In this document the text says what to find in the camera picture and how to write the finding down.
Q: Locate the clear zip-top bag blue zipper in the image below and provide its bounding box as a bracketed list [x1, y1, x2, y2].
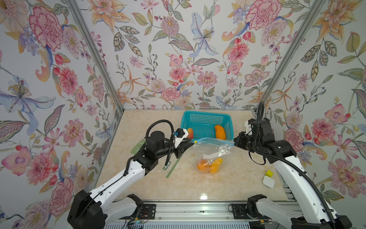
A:
[193, 138, 234, 175]

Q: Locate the small yellow mango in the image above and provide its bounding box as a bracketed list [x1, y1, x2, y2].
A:
[209, 157, 224, 174]

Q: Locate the large orange mango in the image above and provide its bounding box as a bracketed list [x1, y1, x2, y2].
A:
[197, 159, 210, 173]

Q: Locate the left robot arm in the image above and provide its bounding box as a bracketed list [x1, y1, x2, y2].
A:
[67, 128, 193, 229]

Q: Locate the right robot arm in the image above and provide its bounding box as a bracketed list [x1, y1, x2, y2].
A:
[234, 119, 352, 229]

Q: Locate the small red-yellow mango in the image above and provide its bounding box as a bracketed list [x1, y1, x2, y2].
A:
[187, 128, 194, 139]

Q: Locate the orange mango right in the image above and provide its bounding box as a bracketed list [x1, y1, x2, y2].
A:
[214, 125, 226, 140]

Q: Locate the teal plastic basket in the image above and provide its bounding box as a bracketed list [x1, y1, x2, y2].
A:
[181, 111, 234, 141]

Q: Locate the small yellow cube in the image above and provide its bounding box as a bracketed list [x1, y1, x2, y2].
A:
[266, 170, 274, 177]

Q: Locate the white rounded box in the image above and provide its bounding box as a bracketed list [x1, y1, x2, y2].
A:
[262, 176, 275, 189]

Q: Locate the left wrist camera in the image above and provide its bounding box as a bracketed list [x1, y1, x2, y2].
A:
[174, 128, 189, 148]

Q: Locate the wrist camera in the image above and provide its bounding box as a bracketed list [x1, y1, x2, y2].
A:
[174, 128, 189, 148]
[245, 121, 252, 135]

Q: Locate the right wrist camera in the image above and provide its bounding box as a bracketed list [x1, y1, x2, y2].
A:
[245, 121, 252, 135]

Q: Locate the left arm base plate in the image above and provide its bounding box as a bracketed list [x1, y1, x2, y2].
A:
[119, 204, 156, 220]

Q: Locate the aluminium rail front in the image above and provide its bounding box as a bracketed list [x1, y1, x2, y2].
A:
[70, 201, 315, 223]

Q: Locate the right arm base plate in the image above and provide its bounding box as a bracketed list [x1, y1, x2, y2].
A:
[228, 203, 269, 220]

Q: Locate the right aluminium corner post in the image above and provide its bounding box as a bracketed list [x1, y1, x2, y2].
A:
[259, 1, 324, 104]

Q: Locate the aluminium corner post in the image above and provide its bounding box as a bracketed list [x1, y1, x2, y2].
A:
[259, 1, 324, 104]
[65, 0, 124, 113]

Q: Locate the left aluminium corner post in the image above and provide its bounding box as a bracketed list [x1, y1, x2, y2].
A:
[65, 0, 124, 113]

